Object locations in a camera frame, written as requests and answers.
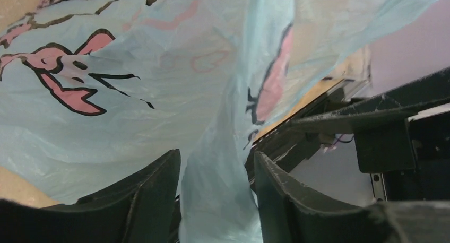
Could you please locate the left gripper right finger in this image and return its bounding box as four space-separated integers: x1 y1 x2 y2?
254 152 384 242

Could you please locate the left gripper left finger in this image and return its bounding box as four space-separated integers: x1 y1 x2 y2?
42 149 181 242

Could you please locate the blue printed plastic bag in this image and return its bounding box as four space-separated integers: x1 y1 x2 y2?
1 0 438 242

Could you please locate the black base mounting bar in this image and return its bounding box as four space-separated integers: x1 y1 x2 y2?
252 68 449 201

